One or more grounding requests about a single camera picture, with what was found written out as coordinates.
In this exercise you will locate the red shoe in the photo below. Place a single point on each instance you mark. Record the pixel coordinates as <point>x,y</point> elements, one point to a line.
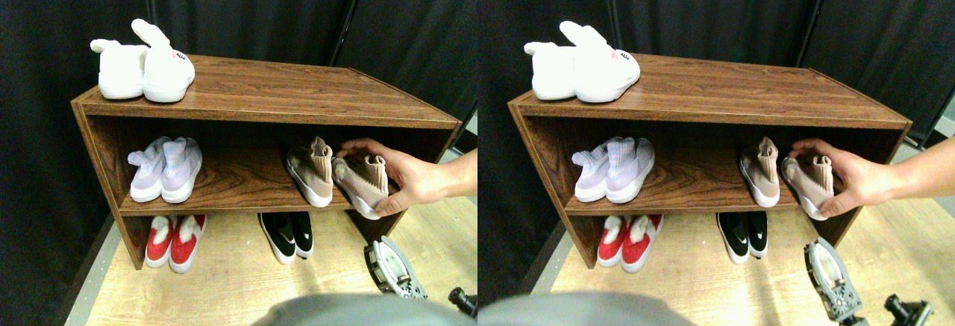
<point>186,248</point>
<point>640,248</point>
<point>159,245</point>
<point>612,245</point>

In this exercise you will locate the person's hand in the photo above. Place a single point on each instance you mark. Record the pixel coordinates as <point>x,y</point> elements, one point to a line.
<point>418,180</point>
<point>865,180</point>

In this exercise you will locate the brown shoe rack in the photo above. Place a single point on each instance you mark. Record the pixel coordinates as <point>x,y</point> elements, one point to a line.
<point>298,91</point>
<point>709,91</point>

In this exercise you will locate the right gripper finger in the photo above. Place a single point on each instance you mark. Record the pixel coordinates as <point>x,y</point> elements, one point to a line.
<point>844,300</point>
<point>410,287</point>

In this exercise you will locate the lilac shoe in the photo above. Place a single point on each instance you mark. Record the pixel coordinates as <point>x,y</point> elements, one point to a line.
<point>181,177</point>
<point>591,180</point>
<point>630,177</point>
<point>145,180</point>

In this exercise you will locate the black shoe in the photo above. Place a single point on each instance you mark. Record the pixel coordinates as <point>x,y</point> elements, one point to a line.
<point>277,240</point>
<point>733,240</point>
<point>304,236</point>
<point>758,236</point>

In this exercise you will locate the beige shoe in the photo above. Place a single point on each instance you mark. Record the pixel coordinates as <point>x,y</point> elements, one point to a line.
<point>313,178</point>
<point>362,184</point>
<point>761,178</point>
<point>809,184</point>

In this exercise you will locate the white shoe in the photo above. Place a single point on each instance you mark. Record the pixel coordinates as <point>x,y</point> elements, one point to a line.
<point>608,76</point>
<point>119,72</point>
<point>552,72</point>
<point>168,76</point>

